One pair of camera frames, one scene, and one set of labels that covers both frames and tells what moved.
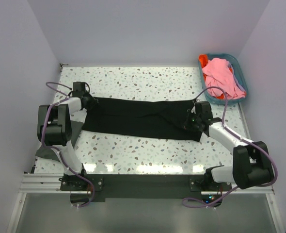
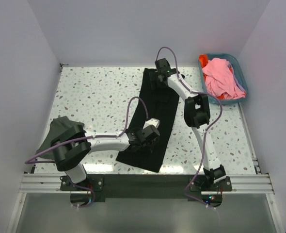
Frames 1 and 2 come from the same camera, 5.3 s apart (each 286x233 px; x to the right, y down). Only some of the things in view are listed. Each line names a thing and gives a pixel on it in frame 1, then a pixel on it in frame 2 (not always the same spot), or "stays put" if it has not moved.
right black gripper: (195, 128) to (157, 74)
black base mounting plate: (146, 186) stays put
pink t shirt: (218, 73) stays put
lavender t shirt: (237, 82) stays put
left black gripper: (93, 102) to (151, 145)
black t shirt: (160, 118) to (156, 102)
